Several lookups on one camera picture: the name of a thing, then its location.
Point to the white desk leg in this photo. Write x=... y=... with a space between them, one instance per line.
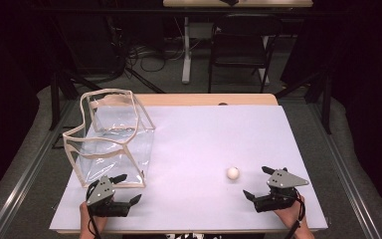
x=186 y=49

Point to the person's right hand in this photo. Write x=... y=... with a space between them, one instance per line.
x=290 y=215

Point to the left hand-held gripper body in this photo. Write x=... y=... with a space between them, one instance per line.
x=101 y=194

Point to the person's patterned clothing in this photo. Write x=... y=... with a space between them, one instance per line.
x=185 y=236

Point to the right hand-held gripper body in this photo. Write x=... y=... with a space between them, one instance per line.
x=283 y=179

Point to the black folding chair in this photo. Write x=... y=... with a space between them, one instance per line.
x=240 y=43

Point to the black metal stand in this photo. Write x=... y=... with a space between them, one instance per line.
x=321 y=93
x=61 y=89

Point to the aluminium floor rail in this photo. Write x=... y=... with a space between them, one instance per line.
x=341 y=166
x=30 y=169

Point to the white ball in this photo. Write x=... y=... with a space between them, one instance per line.
x=232 y=173

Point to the person's left hand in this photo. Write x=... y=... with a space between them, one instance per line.
x=86 y=222

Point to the light wooden desk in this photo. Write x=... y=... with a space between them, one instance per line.
x=245 y=3

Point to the transparent bag with beige trim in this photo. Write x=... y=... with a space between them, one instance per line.
x=112 y=151

